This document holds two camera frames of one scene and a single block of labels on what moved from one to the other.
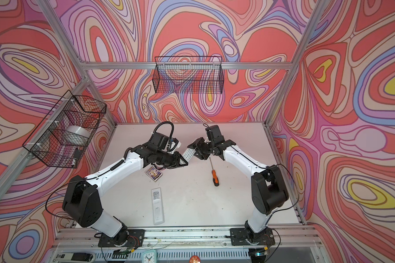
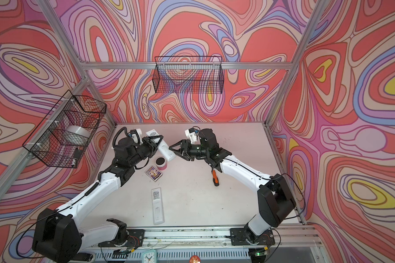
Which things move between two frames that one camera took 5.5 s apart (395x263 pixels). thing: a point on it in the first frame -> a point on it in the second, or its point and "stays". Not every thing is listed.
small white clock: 149,256 stays
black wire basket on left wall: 62,136 stays
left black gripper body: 165,159 -> 141,153
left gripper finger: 179,160 -> 148,139
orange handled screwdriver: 215,180 stays
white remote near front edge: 158,217 stays
